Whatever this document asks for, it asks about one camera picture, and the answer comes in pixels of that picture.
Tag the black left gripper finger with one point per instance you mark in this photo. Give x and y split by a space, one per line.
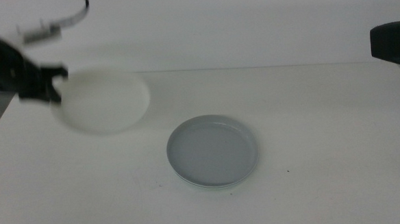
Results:
53 94
56 71

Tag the white shallow plastic bowl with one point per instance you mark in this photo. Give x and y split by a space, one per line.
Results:
103 100

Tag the grey shallow plastic bowl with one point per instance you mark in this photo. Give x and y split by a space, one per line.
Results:
212 152

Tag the pale green shallow plastic bowl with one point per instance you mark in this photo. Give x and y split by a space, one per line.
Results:
217 188

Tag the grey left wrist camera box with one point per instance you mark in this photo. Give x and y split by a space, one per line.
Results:
41 32

